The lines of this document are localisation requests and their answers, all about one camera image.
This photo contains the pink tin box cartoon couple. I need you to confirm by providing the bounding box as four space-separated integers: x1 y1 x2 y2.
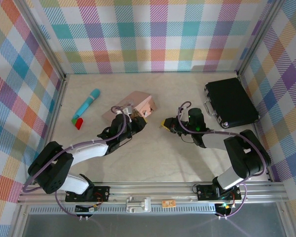
101 90 158 124

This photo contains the teal blue cylinder tube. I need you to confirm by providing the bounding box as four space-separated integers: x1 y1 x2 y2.
73 88 101 119

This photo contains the red green toy block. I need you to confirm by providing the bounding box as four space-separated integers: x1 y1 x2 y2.
71 117 85 130

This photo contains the slotted metal strip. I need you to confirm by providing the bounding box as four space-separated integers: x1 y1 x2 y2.
29 206 218 214

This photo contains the small black power module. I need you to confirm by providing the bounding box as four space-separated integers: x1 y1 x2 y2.
216 202 235 215
75 203 99 214

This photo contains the grey metal sheet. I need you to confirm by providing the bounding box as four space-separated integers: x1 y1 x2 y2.
21 213 288 237

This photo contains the black briefcase silver handle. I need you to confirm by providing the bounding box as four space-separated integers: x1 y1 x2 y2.
203 77 259 129

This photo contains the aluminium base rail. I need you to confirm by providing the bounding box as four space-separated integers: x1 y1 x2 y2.
17 181 287 204

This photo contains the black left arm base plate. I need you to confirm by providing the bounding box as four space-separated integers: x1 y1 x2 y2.
65 185 111 203

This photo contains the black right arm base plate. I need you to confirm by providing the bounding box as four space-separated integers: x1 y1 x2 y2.
196 184 242 201

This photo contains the white latch bracket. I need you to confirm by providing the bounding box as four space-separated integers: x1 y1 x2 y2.
125 196 151 213

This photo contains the aluminium frame post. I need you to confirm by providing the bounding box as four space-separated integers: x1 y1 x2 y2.
19 0 67 80
236 0 282 76

